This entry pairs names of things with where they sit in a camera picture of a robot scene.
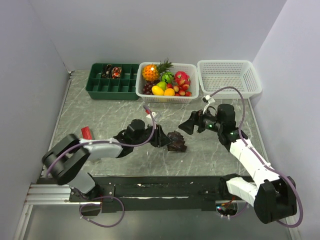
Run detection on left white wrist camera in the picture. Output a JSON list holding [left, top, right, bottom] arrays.
[[146, 112, 162, 122]]

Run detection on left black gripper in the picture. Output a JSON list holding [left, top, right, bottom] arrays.
[[132, 122, 173, 148]]

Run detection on toy pineapple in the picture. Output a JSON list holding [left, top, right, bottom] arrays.
[[142, 58, 173, 82]]

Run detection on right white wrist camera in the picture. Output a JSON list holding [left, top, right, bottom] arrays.
[[202, 94, 216, 105]]

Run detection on green compartment tray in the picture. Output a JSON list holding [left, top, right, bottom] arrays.
[[85, 63, 139, 101]]

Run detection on toy watermelon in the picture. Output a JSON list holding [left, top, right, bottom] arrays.
[[160, 71, 174, 84]]

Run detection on aluminium frame rail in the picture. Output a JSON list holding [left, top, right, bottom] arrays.
[[23, 181, 76, 206]]

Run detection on toy yellow mango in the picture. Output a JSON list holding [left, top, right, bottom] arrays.
[[151, 85, 165, 96]]

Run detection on brown floral necktie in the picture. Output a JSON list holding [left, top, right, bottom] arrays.
[[167, 131, 187, 153]]

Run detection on toy green apple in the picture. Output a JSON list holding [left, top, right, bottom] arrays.
[[156, 81, 167, 91]]

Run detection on dark rolled tie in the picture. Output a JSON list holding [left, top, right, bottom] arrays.
[[101, 64, 113, 79]]

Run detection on toy purple grapes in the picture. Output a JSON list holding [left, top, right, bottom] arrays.
[[142, 80, 159, 95]]

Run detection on red toothpaste box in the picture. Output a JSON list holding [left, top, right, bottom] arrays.
[[80, 126, 102, 163]]

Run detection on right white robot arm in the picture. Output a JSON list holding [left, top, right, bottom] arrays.
[[178, 103, 297, 224]]

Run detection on red patterned rolled tie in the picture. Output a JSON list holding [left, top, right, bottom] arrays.
[[111, 66, 122, 79]]

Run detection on empty white basket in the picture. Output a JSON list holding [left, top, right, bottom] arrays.
[[197, 60, 262, 99]]

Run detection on toy orange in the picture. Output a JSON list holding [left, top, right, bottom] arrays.
[[163, 88, 176, 96]]

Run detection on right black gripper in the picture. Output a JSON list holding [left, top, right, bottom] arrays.
[[178, 106, 223, 135]]

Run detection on white fruit basket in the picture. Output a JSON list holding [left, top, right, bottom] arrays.
[[135, 62, 199, 104]]

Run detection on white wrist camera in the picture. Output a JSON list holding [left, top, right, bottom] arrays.
[[202, 94, 216, 105], [146, 112, 162, 122]]

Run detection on toy dragon fruit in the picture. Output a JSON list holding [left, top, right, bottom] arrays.
[[174, 71, 191, 86]]

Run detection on toy strawberry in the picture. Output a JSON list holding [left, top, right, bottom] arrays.
[[178, 89, 186, 96]]

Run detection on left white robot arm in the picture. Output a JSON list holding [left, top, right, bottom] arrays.
[[42, 119, 173, 201]]

